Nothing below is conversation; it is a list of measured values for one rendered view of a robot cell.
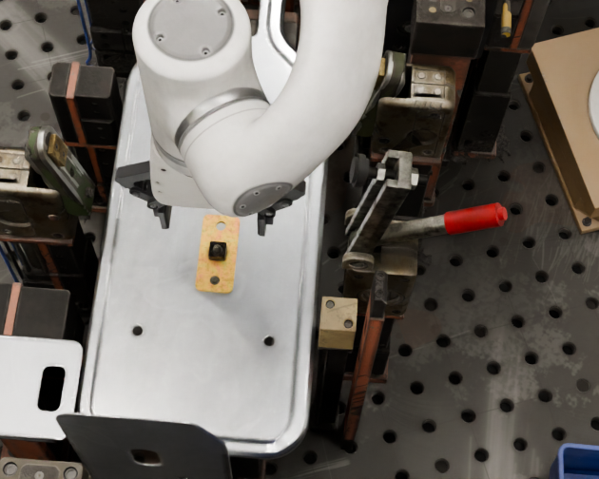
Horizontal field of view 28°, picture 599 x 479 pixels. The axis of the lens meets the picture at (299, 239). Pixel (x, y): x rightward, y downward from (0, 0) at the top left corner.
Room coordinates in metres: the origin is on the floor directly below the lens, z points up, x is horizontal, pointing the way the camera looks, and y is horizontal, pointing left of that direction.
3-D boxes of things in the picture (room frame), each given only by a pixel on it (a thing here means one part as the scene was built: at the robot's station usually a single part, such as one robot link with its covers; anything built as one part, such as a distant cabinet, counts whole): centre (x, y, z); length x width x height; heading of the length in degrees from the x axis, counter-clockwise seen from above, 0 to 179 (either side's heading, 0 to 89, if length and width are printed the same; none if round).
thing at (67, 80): (0.67, 0.25, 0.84); 0.11 x 0.08 x 0.29; 88
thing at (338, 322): (0.39, -0.04, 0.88); 0.04 x 0.04 x 0.36; 88
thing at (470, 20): (0.71, -0.14, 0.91); 0.07 x 0.05 x 0.42; 88
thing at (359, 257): (0.45, -0.06, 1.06); 0.03 x 0.01 x 0.03; 88
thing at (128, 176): (0.47, 0.13, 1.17); 0.08 x 0.01 x 0.06; 89
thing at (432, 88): (0.64, -0.12, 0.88); 0.11 x 0.09 x 0.37; 88
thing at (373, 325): (0.37, -0.07, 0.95); 0.03 x 0.01 x 0.50; 178
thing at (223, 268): (0.47, 0.08, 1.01); 0.08 x 0.04 x 0.01; 178
